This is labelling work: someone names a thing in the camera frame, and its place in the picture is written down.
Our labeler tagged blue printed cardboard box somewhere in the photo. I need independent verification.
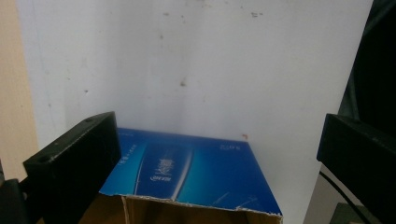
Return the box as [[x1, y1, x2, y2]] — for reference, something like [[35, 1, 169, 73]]
[[78, 127, 284, 224]]

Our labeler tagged black cable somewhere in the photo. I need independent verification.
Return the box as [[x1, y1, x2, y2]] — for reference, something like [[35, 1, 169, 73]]
[[318, 171, 372, 224]]

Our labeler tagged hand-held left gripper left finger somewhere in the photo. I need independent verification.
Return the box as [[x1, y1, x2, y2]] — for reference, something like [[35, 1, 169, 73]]
[[22, 111, 122, 224]]

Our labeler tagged grey flat object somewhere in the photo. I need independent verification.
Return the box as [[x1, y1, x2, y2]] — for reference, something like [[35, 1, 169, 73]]
[[329, 202, 375, 224]]

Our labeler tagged dark monitor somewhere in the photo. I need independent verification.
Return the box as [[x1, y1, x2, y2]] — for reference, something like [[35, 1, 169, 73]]
[[337, 0, 396, 138]]

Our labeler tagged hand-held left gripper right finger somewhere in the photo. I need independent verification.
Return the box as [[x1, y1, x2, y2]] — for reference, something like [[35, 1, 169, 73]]
[[316, 113, 396, 224]]

